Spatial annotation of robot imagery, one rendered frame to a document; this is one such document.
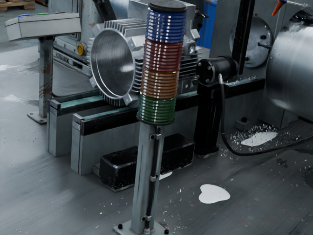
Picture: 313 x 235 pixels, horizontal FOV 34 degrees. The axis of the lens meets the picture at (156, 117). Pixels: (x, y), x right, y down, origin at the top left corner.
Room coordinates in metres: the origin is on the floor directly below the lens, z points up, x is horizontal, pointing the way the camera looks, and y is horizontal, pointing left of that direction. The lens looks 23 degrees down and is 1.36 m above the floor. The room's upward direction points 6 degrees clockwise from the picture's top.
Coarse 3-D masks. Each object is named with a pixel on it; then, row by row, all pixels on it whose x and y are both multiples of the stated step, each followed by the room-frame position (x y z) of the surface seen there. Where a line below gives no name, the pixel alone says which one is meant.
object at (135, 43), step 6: (96, 24) 1.13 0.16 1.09; (102, 24) 1.14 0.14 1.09; (96, 30) 1.13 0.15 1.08; (192, 30) 1.17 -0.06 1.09; (138, 36) 1.06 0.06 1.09; (192, 36) 1.16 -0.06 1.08; (198, 36) 1.17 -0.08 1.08; (132, 42) 1.04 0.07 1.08; (138, 42) 1.04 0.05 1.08; (132, 48) 1.04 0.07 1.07; (138, 48) 1.04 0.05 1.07; (90, 78) 1.14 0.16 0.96; (96, 84) 1.12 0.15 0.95; (192, 84) 1.18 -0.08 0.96; (126, 96) 1.05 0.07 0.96; (132, 96) 1.04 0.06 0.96; (126, 102) 1.04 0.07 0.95; (132, 102) 1.04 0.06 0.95
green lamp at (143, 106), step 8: (144, 96) 0.76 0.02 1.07; (176, 96) 0.77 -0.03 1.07; (144, 104) 0.76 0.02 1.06; (152, 104) 0.75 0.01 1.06; (160, 104) 0.75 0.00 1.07; (168, 104) 0.76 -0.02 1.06; (144, 112) 0.76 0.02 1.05; (152, 112) 0.75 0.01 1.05; (160, 112) 0.75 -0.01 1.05; (168, 112) 0.76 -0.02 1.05; (144, 120) 0.76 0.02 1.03; (152, 120) 0.75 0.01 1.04; (160, 120) 0.75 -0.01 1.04; (168, 120) 0.76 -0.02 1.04
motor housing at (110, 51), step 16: (112, 32) 1.14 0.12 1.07; (128, 32) 1.07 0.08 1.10; (144, 32) 1.10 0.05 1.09; (96, 48) 1.15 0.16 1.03; (112, 48) 1.18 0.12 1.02; (128, 48) 1.22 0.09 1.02; (96, 64) 1.15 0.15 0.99; (112, 64) 1.18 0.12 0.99; (128, 64) 1.21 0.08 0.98; (192, 64) 1.15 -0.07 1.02; (96, 80) 1.12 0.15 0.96; (112, 80) 1.15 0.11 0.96; (128, 80) 1.18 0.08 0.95; (112, 96) 1.09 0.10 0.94
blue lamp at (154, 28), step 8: (152, 16) 0.76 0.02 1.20; (160, 16) 0.75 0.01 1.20; (168, 16) 0.75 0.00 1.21; (176, 16) 0.75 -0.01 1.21; (184, 16) 0.77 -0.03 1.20; (152, 24) 0.76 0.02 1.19; (160, 24) 0.75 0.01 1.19; (168, 24) 0.75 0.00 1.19; (176, 24) 0.75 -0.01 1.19; (184, 24) 0.77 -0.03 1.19; (152, 32) 0.76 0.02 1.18; (160, 32) 0.75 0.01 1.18; (168, 32) 0.75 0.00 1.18; (176, 32) 0.75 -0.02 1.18; (152, 40) 0.76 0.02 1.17; (160, 40) 0.75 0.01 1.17; (168, 40) 0.75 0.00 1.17; (176, 40) 0.76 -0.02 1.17
